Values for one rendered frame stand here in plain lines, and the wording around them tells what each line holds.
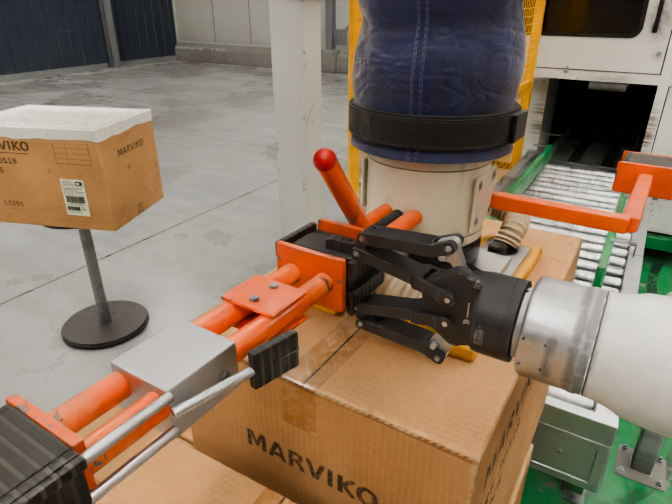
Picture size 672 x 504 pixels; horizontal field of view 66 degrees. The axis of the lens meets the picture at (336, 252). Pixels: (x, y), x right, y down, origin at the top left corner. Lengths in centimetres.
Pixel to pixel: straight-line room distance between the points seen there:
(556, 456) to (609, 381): 100
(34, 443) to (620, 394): 39
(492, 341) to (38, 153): 203
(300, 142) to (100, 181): 79
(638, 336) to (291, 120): 190
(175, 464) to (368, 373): 27
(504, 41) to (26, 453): 58
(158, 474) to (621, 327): 53
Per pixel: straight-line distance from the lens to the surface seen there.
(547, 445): 142
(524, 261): 86
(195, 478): 69
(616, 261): 227
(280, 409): 64
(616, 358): 44
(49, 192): 233
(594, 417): 135
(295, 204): 231
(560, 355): 44
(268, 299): 47
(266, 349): 40
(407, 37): 63
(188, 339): 43
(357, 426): 58
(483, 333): 46
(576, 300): 45
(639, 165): 95
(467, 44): 63
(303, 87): 215
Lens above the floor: 146
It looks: 26 degrees down
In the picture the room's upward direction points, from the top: straight up
